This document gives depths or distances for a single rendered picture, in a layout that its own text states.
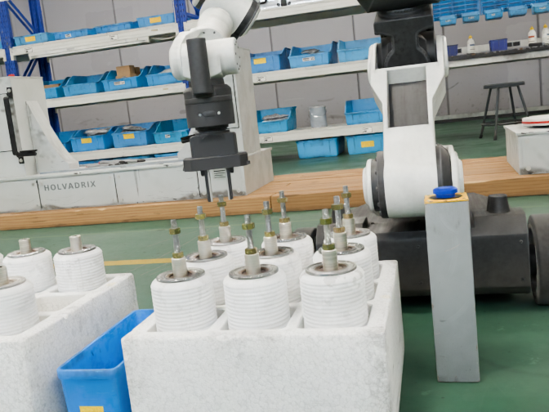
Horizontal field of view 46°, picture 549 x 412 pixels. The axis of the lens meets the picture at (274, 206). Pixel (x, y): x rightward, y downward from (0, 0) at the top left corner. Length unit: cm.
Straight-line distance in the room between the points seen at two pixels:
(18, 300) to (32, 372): 12
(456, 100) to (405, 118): 789
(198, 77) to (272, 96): 848
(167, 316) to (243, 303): 12
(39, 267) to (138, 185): 199
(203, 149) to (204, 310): 33
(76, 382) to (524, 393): 71
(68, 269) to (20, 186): 238
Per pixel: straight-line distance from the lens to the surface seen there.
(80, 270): 133
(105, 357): 124
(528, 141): 300
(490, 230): 145
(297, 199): 300
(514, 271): 147
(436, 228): 109
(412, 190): 130
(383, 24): 150
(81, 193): 350
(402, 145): 134
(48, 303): 135
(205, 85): 115
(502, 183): 294
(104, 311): 130
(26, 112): 382
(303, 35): 954
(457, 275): 111
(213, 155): 119
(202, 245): 111
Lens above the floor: 50
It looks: 9 degrees down
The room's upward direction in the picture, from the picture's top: 6 degrees counter-clockwise
